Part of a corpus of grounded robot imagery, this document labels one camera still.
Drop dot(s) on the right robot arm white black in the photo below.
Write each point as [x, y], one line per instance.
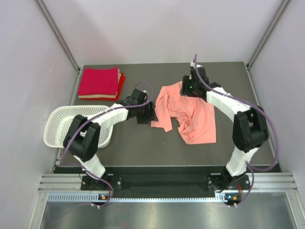
[249, 126]

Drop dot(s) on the white perforated plastic basket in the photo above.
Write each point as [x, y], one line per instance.
[60, 121]

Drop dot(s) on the grey slotted cable duct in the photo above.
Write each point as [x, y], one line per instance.
[101, 198]

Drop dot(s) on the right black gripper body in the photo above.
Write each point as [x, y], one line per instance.
[188, 88]

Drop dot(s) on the folded red t-shirt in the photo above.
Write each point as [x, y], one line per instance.
[105, 98]

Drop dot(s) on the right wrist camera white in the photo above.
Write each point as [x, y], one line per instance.
[194, 65]

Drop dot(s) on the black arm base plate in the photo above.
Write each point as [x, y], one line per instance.
[214, 178]

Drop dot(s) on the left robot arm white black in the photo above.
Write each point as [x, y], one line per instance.
[83, 135]

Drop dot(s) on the salmon pink t-shirt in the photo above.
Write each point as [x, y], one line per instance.
[196, 117]

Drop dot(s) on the aluminium frame post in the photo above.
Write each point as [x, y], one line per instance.
[58, 35]
[267, 34]

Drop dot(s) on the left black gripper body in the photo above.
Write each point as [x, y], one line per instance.
[144, 114]

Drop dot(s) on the left aluminium frame post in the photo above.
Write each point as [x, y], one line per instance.
[58, 35]

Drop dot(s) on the folded magenta t-shirt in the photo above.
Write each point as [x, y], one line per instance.
[98, 81]

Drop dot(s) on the right aluminium frame post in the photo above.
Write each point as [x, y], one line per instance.
[267, 34]

